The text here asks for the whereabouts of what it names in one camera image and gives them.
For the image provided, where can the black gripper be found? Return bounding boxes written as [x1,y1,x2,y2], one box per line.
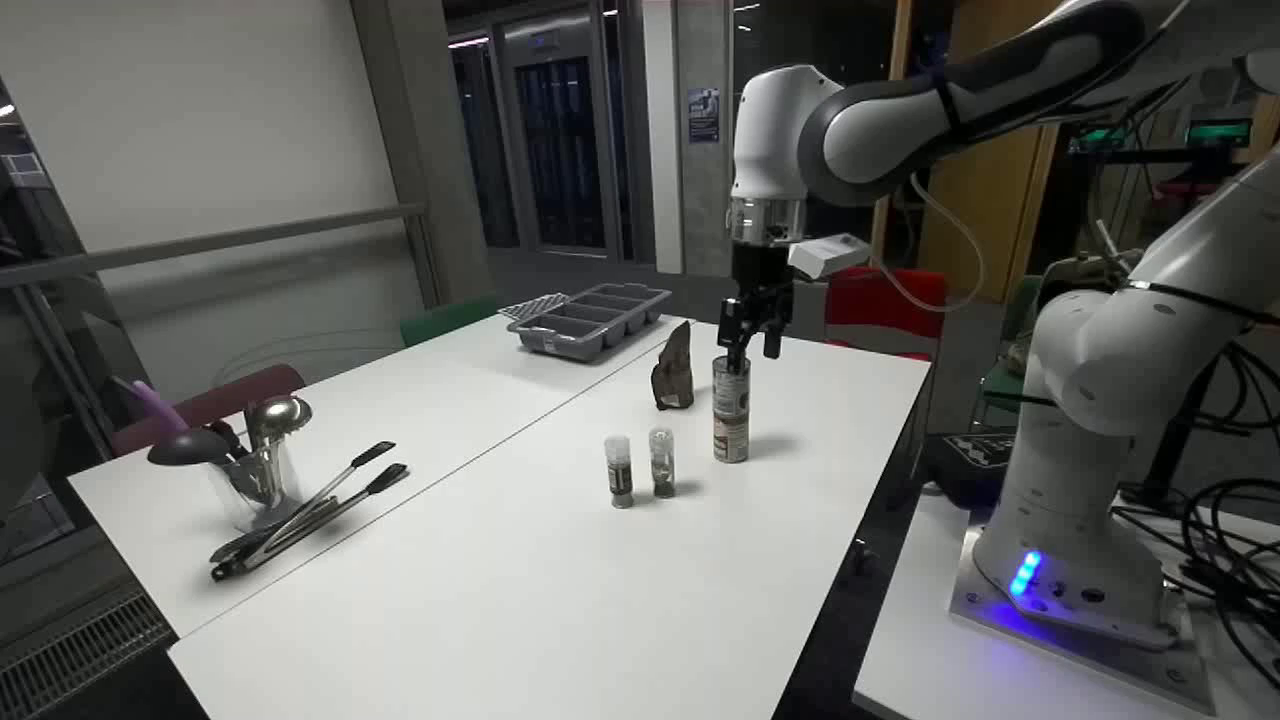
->
[720,245,792,374]

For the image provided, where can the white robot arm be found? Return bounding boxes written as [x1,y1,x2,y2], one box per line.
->
[720,0,1280,648]

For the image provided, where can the brown snack pouch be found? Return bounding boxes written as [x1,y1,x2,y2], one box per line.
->
[651,325,693,412]

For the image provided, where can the red chair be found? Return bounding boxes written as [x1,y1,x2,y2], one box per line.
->
[825,263,947,358]

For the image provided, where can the right spice shaker jar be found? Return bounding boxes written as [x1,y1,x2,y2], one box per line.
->
[648,428,678,495]

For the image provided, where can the spice shaker jar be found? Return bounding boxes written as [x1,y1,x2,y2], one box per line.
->
[648,428,678,495]
[604,436,635,506]

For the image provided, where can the left spice shaker jar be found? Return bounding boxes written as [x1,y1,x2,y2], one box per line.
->
[604,436,635,506]

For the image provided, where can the grey cutlery tray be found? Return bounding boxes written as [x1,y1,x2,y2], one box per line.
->
[509,282,669,362]

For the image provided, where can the green chair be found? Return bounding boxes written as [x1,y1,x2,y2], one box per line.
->
[399,296,500,349]

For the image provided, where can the black metal tongs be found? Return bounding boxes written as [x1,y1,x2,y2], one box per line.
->
[209,441,407,578]

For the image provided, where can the silver spoon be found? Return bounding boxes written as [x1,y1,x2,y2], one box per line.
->
[246,397,311,453]

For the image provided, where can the glass utensil holder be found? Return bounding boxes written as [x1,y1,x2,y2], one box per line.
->
[221,441,299,519]

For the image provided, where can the black ladle spoon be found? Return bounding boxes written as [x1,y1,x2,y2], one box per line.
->
[148,428,242,465]

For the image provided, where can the black cable bundle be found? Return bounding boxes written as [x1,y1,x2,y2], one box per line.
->
[1118,335,1280,695]

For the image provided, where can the purple utensil handle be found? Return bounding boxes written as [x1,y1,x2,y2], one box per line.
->
[119,380,190,436]

